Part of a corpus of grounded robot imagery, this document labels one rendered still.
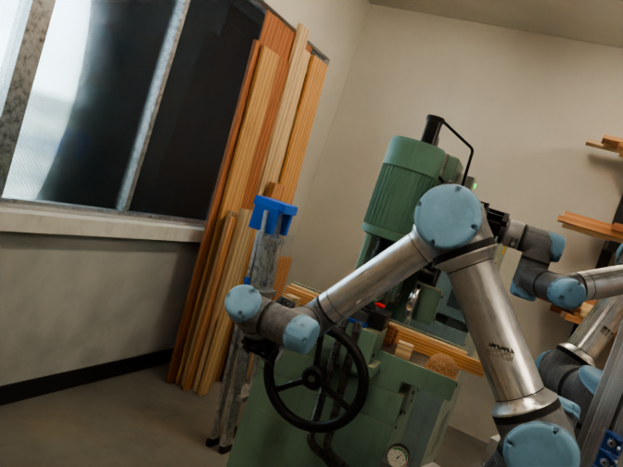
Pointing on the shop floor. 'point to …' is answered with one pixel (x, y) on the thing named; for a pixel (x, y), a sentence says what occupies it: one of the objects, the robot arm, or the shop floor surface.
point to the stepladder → (265, 210)
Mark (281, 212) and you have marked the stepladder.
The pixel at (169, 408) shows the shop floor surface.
